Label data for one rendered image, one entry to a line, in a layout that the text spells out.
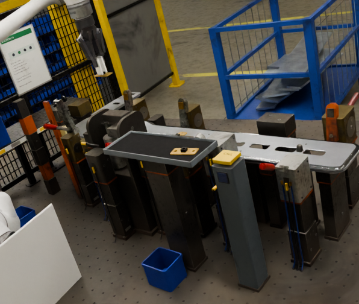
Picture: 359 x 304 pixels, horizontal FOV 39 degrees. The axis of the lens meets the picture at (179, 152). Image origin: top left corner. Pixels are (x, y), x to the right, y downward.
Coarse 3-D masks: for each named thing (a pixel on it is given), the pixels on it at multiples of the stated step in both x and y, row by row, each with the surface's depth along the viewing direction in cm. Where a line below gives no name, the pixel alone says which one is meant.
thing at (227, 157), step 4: (220, 152) 143; (224, 152) 143; (228, 152) 142; (232, 152) 141; (236, 152) 141; (240, 152) 141; (216, 156) 141; (220, 156) 141; (224, 156) 140; (228, 156) 140; (232, 156) 139; (236, 156) 139; (216, 160) 140; (220, 160) 139; (224, 160) 138; (228, 160) 137; (232, 160) 138; (224, 164) 138; (228, 164) 137
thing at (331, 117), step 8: (328, 104) 168; (336, 104) 167; (328, 112) 168; (336, 112) 167; (328, 120) 169; (336, 120) 167; (328, 128) 170; (336, 128) 168; (328, 136) 171; (336, 136) 169
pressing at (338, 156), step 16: (80, 128) 236; (160, 128) 212; (176, 128) 208; (192, 128) 205; (256, 144) 179; (272, 144) 175; (288, 144) 172; (304, 144) 170; (320, 144) 167; (336, 144) 164; (352, 144) 162; (256, 160) 168; (272, 160) 164; (320, 160) 158; (336, 160) 155; (352, 160) 155
